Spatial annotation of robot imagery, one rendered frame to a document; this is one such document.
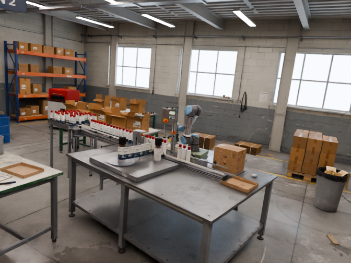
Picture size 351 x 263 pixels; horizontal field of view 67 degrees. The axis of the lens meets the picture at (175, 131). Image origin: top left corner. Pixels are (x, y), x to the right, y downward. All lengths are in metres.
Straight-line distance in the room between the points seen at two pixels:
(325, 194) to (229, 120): 4.59
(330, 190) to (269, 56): 4.73
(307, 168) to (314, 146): 0.47
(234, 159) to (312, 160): 3.28
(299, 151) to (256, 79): 3.12
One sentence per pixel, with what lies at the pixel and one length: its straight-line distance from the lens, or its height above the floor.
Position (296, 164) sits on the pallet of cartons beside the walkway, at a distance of 6.21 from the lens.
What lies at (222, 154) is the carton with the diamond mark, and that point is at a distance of 3.15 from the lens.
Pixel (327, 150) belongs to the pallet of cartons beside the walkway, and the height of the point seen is 0.72.
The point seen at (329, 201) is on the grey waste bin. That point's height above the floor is 0.18.
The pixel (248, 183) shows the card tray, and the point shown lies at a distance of 2.98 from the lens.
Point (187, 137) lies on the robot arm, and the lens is 3.50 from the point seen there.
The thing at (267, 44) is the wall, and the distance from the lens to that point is 8.52.
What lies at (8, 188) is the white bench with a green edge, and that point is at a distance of 2.77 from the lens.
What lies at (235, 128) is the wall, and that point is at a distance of 8.70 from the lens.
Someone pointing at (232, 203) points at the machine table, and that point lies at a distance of 2.49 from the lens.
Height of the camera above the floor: 1.87
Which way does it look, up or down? 11 degrees down
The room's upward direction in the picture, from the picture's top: 5 degrees clockwise
